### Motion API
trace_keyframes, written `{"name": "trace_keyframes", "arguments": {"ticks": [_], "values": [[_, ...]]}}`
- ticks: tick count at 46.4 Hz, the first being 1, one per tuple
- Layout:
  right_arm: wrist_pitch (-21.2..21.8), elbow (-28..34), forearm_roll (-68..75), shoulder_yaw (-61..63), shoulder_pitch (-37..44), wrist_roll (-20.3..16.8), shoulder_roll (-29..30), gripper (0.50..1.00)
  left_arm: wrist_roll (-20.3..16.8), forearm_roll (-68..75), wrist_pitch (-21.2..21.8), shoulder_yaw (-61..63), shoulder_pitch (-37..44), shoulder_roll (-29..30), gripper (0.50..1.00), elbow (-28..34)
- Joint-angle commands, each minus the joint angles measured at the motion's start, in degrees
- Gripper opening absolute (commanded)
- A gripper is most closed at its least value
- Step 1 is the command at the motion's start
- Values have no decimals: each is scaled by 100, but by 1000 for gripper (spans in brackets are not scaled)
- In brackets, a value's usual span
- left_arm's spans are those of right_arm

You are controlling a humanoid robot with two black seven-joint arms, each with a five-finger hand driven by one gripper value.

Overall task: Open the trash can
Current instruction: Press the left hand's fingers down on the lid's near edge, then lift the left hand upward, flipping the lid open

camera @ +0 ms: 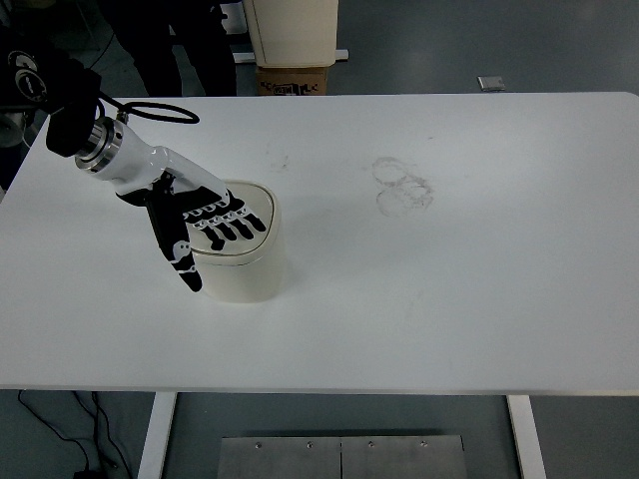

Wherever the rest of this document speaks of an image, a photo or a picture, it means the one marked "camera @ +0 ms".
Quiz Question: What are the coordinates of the small grey floor plate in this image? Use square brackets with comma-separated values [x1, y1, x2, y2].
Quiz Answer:
[477, 76, 506, 92]

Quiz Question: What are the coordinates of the cream plastic trash can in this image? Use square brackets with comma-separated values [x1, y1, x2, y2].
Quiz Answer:
[188, 180, 286, 303]

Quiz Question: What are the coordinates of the white table leg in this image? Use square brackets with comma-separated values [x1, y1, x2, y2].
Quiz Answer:
[137, 392, 178, 479]
[506, 395, 547, 479]

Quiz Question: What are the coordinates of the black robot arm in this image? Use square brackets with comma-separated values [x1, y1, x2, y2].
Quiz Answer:
[1, 26, 101, 158]

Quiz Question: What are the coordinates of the metal base plate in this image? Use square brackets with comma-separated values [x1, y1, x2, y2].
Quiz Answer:
[218, 435, 467, 478]

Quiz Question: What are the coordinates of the right white table leg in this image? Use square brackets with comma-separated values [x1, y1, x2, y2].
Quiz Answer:
[506, 395, 547, 479]

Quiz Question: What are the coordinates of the person in dark trousers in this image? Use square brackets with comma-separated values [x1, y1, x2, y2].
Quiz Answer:
[99, 0, 239, 98]

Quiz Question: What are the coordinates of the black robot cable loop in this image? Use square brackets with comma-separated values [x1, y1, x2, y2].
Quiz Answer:
[97, 90, 201, 125]

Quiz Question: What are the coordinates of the black floor cable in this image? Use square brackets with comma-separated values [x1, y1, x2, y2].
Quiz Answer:
[17, 389, 132, 479]

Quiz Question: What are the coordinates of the left white table leg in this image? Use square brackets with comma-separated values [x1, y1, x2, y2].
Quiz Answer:
[137, 392, 178, 479]

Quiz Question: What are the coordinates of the cardboard box with print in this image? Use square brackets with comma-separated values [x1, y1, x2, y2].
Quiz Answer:
[256, 67, 328, 96]

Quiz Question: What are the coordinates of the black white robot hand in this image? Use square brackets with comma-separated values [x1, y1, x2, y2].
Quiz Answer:
[75, 117, 267, 292]

